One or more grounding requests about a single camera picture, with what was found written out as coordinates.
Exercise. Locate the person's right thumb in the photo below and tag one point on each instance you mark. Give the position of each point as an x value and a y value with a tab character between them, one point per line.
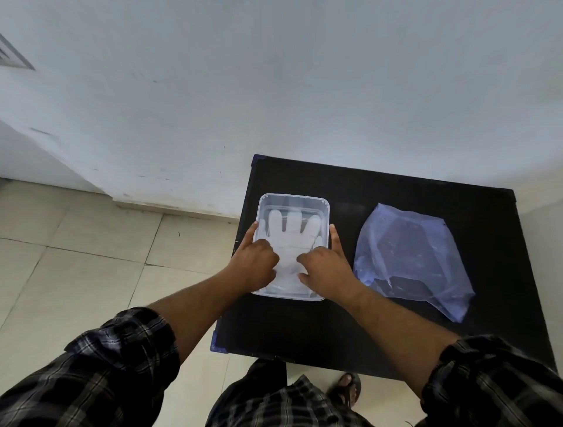
334	239

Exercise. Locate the person's left hand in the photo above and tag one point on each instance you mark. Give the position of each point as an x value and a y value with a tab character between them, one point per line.
250	268

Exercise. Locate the person's right forearm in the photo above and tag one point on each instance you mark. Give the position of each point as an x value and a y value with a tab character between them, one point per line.
396	334

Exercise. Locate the person's right hand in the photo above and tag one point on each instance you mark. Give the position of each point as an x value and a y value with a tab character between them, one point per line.
330	275

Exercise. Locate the person's left thumb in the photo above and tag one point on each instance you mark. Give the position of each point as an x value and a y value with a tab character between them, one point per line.
250	234

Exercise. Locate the white disposable glove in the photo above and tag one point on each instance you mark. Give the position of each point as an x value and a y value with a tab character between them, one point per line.
290	233

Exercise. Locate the clear plastic container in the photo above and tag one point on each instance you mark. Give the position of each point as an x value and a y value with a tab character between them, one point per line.
294	204

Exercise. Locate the person's left forearm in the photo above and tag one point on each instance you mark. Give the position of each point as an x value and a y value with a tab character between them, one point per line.
193	310

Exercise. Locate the blue plastic bag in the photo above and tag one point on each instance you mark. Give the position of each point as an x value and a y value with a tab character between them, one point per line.
409	255

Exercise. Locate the brown sandal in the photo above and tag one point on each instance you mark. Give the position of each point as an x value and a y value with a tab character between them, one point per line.
347	389

